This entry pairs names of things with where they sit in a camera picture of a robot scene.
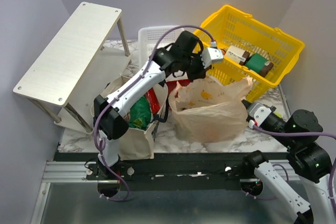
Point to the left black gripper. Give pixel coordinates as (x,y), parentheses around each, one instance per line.
(201,74)

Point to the peach plastic grocery bag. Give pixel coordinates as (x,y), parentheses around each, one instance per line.
(206,111)

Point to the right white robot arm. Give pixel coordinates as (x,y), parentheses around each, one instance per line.
(309,161)

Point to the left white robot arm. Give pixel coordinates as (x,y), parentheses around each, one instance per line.
(110,111)

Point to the red lacquer tray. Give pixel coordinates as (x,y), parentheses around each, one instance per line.
(172,84)

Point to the white perforated plastic basket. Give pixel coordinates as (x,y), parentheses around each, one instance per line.
(148,37)

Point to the white brown bottle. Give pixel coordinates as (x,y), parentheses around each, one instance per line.
(237,55)

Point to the red snack packet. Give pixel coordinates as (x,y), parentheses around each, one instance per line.
(153,101)

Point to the green brown box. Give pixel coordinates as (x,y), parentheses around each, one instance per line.
(259,64)

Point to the yellow shopping basket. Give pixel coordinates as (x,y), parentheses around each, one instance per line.
(232,27)

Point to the green snack packet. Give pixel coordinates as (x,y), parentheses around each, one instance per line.
(140,114)

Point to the white wooden shelf stand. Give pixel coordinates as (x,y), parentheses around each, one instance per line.
(89,51)

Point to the beige canvas tote bag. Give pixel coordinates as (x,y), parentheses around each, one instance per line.
(138,144)

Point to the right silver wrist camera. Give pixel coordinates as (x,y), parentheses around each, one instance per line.
(258,113)

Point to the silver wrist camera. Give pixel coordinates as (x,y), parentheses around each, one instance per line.
(258,113)
(211,56)

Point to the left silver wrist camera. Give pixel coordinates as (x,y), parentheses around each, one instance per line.
(211,56)

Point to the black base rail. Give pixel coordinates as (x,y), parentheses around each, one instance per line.
(170,172)

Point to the aluminium rail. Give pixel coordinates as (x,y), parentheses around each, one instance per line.
(64,172)

